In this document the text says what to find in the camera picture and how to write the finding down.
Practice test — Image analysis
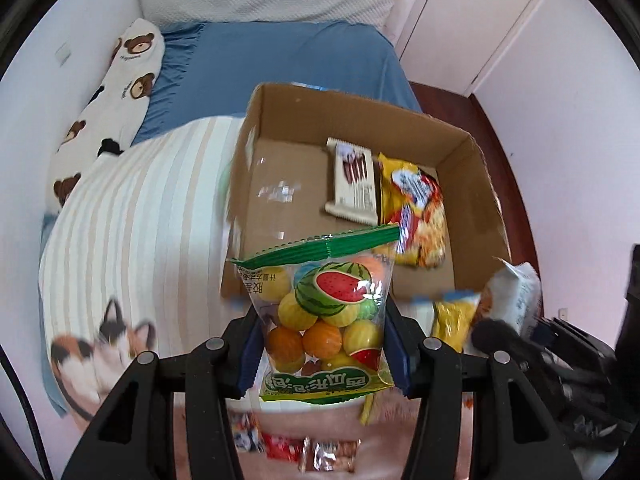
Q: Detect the fruit gummy candy bag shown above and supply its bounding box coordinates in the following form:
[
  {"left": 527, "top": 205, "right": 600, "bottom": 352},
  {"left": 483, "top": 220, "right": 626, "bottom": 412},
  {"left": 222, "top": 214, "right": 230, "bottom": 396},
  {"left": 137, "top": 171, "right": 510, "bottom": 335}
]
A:
[{"left": 232, "top": 224, "right": 400, "bottom": 405}]

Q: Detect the wall switch plate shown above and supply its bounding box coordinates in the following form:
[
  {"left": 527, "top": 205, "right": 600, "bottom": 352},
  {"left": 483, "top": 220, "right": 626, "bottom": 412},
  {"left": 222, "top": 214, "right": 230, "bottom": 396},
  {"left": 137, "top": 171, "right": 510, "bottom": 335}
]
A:
[{"left": 54, "top": 42, "right": 72, "bottom": 66}]

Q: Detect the white door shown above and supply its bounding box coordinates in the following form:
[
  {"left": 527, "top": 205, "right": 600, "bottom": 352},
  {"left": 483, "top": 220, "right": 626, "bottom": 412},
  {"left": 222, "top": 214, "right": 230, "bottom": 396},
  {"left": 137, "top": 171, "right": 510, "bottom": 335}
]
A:
[{"left": 397, "top": 0, "right": 536, "bottom": 96}]

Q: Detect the white grey snack bag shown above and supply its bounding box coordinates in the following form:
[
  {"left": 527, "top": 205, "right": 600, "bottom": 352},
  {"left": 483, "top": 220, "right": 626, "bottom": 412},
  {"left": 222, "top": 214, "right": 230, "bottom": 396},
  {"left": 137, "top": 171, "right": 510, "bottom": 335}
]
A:
[{"left": 476, "top": 260, "right": 541, "bottom": 336}]

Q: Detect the bear print long pillow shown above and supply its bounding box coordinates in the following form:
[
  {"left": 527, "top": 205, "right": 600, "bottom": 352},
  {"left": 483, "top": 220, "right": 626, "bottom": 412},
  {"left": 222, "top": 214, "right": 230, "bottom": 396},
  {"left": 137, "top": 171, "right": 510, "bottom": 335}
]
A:
[{"left": 46, "top": 18, "right": 165, "bottom": 216}]

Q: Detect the white chocolate stick packet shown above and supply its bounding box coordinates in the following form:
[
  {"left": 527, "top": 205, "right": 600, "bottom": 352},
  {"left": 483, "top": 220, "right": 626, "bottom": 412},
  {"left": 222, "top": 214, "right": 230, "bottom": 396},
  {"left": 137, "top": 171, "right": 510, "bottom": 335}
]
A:
[{"left": 324, "top": 138, "right": 378, "bottom": 226}]

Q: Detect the black cable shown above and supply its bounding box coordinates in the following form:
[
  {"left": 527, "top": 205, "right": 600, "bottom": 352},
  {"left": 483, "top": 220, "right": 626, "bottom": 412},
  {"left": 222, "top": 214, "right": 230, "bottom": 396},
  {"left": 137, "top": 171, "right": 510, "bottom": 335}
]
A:
[{"left": 0, "top": 344, "right": 56, "bottom": 480}]

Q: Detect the yellow chip bag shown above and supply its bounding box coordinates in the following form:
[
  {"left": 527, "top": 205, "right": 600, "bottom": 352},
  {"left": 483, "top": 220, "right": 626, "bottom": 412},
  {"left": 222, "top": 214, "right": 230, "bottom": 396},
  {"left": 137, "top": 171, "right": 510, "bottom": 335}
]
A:
[{"left": 408, "top": 290, "right": 480, "bottom": 353}]

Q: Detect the striped cat blanket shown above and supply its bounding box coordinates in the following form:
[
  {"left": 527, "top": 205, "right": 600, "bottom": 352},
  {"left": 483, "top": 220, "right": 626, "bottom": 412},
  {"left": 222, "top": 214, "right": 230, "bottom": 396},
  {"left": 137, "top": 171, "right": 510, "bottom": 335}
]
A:
[{"left": 37, "top": 114, "right": 476, "bottom": 480}]

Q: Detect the yellow orange noodle snack bag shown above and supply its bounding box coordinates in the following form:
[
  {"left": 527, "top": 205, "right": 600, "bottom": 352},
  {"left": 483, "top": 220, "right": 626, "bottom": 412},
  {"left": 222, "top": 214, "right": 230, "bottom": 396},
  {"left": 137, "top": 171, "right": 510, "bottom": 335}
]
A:
[{"left": 378, "top": 153, "right": 447, "bottom": 269}]

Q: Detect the blue bed sheet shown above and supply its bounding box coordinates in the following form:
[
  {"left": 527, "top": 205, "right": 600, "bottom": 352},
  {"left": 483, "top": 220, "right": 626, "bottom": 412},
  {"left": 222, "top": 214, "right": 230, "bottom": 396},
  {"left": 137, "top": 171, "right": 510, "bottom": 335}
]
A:
[{"left": 134, "top": 22, "right": 420, "bottom": 143}]

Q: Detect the red small candy packet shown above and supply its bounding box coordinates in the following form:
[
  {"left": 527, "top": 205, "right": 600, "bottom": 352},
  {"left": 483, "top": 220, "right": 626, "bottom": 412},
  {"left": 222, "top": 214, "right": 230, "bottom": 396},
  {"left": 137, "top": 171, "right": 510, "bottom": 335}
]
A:
[{"left": 262, "top": 432, "right": 304, "bottom": 464}]

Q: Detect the brown cardboard box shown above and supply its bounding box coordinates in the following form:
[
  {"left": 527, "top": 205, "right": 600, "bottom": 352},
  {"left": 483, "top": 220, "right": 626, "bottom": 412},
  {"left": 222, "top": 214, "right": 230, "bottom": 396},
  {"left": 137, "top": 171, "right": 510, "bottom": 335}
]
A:
[{"left": 227, "top": 84, "right": 511, "bottom": 300}]

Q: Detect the silver red small packet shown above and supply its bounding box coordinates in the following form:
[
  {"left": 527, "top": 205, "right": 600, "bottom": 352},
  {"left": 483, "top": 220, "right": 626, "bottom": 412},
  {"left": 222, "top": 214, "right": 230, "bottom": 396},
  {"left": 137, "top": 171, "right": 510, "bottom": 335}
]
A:
[{"left": 298, "top": 437, "right": 361, "bottom": 474}]

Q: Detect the blue white small packet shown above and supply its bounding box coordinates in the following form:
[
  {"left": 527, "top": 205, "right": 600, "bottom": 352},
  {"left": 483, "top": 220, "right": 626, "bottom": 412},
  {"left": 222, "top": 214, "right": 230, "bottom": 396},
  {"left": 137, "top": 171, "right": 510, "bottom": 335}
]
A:
[{"left": 228, "top": 411, "right": 264, "bottom": 453}]

